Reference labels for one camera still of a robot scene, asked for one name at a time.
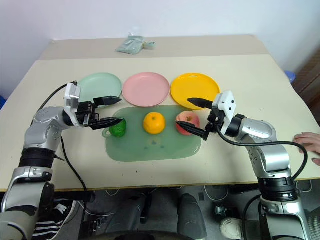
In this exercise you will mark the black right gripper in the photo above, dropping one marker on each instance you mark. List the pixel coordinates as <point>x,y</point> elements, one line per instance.
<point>214,120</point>

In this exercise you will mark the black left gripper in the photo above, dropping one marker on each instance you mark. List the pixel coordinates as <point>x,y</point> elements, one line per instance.
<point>85,113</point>

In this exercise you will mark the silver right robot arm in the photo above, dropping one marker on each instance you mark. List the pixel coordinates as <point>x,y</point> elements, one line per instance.
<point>270,150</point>

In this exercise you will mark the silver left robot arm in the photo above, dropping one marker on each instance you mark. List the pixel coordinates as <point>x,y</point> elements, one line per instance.
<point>40,130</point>

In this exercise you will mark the light green plate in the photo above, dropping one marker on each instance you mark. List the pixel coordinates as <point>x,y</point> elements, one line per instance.
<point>101,88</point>

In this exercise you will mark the yellow plate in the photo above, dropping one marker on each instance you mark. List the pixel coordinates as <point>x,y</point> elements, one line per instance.
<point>195,90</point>

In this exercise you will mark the pink plate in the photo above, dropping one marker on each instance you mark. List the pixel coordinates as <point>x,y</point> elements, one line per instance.
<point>146,89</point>

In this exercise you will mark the bystander bare hand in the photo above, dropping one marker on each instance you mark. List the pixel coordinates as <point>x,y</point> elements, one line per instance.
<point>308,143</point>

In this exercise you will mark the red apple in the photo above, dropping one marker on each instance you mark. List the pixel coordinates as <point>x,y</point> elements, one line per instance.
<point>190,118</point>

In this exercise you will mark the green avocado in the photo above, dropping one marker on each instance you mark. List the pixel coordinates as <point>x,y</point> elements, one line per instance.
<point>118,129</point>

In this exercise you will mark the orange mandarin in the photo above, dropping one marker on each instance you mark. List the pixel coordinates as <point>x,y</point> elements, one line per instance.
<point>154,123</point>

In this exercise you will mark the translucent green cutting mat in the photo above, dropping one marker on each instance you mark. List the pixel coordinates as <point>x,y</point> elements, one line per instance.
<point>155,147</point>

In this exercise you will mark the pale green plastic bag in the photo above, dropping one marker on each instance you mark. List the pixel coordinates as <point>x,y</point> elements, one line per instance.
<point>130,45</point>

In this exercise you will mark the blue bucket rim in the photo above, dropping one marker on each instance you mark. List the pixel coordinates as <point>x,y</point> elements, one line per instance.
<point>290,76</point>

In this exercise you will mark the dark rounded robot leg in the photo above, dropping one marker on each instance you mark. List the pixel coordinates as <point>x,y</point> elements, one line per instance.
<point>191,217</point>
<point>132,216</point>

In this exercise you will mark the white sneaker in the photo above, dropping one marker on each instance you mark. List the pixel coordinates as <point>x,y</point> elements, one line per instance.
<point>231,228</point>

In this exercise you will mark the brown wooden cabinet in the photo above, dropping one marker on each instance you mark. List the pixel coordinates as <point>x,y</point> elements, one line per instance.
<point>308,77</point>

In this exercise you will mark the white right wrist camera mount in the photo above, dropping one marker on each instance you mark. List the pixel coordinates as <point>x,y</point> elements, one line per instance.
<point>226,107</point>

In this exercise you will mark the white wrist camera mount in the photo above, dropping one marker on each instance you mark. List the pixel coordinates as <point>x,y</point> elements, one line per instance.
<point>72,96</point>
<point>226,107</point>

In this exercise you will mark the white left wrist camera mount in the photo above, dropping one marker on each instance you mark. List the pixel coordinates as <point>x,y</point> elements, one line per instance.
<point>72,96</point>

